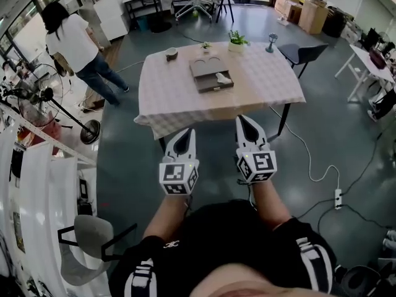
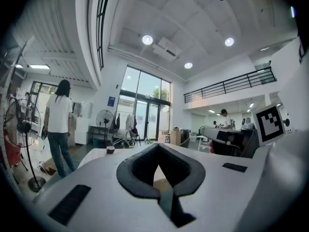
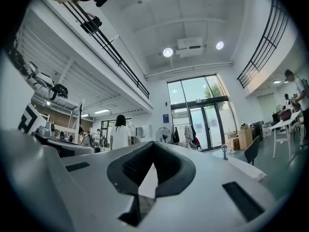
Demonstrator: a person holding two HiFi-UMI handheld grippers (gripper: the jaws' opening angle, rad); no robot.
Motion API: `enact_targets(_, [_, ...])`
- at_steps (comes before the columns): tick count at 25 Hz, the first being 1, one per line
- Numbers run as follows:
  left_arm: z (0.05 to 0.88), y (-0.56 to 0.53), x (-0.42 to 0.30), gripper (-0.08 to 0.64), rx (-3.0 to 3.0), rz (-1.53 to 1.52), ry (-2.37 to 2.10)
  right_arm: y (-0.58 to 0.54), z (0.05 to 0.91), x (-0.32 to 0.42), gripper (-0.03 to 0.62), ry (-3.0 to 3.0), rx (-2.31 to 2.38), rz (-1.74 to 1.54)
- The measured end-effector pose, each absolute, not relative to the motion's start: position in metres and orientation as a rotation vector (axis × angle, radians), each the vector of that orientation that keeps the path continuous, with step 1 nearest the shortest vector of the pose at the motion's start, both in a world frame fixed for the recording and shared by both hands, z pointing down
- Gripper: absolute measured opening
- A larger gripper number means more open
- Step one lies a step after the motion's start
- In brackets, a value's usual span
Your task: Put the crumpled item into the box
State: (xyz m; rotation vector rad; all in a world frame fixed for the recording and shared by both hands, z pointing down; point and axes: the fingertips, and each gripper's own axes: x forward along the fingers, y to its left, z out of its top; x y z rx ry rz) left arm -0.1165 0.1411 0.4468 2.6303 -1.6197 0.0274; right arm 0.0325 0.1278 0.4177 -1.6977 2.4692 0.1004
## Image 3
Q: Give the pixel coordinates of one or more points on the small blue lantern lamp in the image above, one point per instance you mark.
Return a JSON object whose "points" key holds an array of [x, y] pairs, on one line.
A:
{"points": [[224, 151]]}

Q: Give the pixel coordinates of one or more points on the glass entrance door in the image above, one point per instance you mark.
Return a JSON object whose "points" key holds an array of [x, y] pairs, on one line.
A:
{"points": [[204, 126]]}

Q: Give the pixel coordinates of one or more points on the white side table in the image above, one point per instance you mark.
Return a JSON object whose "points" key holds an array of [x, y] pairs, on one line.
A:
{"points": [[286, 123]]}

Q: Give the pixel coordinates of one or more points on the black standing fan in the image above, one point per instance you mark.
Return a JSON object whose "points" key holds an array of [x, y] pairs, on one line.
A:
{"points": [[163, 134]]}

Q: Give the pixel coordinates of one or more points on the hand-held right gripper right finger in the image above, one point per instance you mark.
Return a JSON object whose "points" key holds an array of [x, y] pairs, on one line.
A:
{"points": [[200, 202]]}

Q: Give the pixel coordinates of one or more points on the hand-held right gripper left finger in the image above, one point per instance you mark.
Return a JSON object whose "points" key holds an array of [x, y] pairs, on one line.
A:
{"points": [[96, 192]]}

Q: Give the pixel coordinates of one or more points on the clothes rack with clothes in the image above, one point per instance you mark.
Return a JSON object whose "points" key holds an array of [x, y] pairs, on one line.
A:
{"points": [[186, 133]]}

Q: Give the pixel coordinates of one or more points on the cardboard box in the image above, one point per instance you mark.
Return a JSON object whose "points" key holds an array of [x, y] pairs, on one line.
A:
{"points": [[245, 138]]}

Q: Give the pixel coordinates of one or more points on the white ceiling air conditioner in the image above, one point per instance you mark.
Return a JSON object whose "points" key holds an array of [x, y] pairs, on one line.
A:
{"points": [[189, 47]]}

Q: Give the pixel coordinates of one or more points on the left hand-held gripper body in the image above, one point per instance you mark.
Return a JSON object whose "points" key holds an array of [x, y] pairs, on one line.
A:
{"points": [[30, 120]]}

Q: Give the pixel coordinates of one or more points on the dark blue chair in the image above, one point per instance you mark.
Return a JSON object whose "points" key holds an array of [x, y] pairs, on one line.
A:
{"points": [[253, 150]]}

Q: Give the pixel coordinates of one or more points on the round ceiling light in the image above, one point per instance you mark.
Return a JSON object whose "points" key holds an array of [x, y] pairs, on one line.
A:
{"points": [[168, 52], [219, 45]]}

